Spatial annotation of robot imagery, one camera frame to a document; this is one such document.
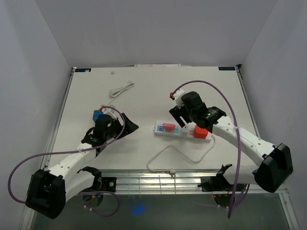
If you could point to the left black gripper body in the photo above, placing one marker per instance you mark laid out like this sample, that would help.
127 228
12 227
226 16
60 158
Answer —
115 130

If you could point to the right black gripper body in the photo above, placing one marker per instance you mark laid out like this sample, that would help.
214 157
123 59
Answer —
190 114

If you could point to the white charger block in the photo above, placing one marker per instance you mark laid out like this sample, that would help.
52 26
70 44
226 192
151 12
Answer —
185 129

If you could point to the white multicolour power strip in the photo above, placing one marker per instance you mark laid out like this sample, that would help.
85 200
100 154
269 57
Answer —
176 134

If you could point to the pink plug adapter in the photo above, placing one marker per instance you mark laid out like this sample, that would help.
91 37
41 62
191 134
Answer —
168 127

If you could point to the blue cube plug adapter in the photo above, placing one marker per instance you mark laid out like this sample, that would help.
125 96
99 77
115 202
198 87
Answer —
96 114

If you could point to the red cube socket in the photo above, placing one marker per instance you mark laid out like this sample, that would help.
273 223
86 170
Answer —
200 133

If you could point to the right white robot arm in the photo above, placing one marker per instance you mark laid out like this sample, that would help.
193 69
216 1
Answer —
273 163

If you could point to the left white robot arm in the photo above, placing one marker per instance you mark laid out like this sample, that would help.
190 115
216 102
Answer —
50 189

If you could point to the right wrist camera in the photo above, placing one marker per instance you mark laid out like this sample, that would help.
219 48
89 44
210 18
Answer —
176 97

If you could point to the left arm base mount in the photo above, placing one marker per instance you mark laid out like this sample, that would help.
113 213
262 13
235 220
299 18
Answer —
103 183

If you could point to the aluminium frame rail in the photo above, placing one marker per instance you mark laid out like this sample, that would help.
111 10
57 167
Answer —
153 183

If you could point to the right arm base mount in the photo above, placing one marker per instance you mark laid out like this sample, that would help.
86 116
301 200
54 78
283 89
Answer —
217 182

